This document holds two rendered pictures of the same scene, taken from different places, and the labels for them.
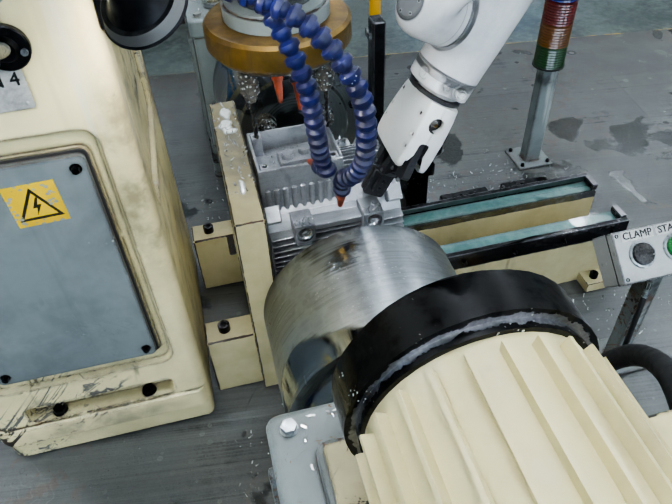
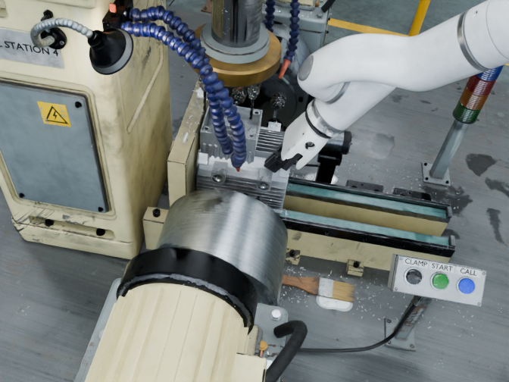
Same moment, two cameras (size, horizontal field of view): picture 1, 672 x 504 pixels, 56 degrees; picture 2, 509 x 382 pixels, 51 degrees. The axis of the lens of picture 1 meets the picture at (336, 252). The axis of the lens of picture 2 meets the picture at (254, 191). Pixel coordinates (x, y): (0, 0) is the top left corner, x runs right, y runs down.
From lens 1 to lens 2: 0.36 m
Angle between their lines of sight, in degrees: 12
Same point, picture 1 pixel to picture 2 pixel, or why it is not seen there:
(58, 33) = (81, 38)
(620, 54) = not seen: outside the picture
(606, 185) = (479, 217)
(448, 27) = (322, 93)
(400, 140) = (288, 145)
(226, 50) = not seen: hidden behind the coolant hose
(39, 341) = (43, 183)
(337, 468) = not seen: hidden behind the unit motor
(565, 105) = (491, 145)
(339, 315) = (187, 238)
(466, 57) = (335, 112)
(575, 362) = (210, 312)
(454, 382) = (151, 297)
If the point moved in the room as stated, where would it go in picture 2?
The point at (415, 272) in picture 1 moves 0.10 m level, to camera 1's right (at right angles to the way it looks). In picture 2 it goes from (244, 231) to (298, 251)
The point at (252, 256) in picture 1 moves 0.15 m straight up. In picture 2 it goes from (175, 180) to (172, 126)
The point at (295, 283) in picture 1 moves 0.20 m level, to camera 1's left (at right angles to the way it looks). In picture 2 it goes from (180, 209) to (87, 174)
